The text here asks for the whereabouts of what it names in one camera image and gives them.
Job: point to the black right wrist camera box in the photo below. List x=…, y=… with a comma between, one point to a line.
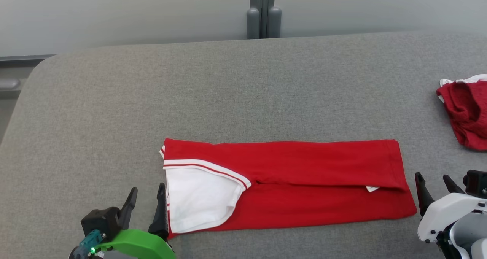
x=475, y=181

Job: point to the red basketball jersey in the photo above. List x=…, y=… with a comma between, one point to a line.
x=304, y=175

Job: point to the grey metal frame rail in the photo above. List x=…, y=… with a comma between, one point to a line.
x=9, y=84

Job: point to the grey fabric sofa seat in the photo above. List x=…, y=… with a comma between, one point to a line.
x=228, y=91

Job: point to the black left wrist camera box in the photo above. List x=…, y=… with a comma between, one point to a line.
x=101, y=219

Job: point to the red shorts with white trim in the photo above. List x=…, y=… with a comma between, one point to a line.
x=470, y=110

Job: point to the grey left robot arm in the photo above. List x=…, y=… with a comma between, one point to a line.
x=78, y=255

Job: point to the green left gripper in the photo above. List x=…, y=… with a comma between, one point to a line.
x=140, y=245

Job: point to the grey metal frame post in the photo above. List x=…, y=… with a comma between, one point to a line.
x=263, y=15

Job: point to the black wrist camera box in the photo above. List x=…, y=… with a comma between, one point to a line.
x=475, y=181
x=101, y=219

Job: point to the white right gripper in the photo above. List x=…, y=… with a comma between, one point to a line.
x=445, y=213

